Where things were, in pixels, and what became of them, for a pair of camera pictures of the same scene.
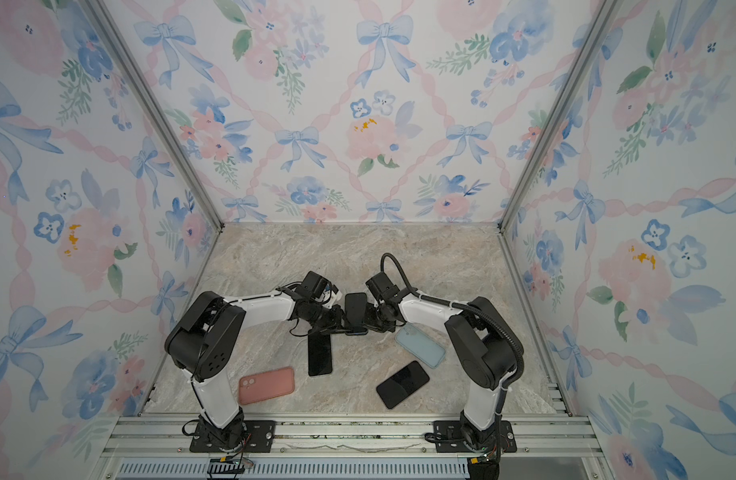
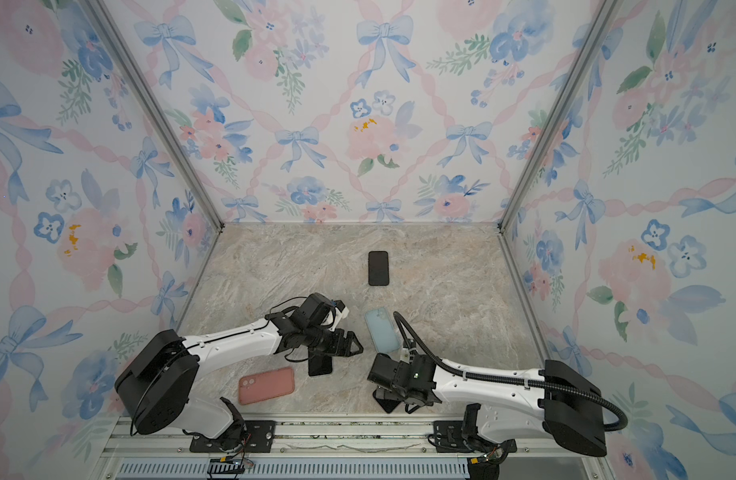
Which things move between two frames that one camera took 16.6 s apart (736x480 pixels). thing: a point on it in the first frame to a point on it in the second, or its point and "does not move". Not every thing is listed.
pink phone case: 265,384 does not move
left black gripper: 337,320 to 341,349
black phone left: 319,353 does not move
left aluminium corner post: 144,82 does not move
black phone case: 355,309 to 378,268
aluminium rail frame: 150,447 does not move
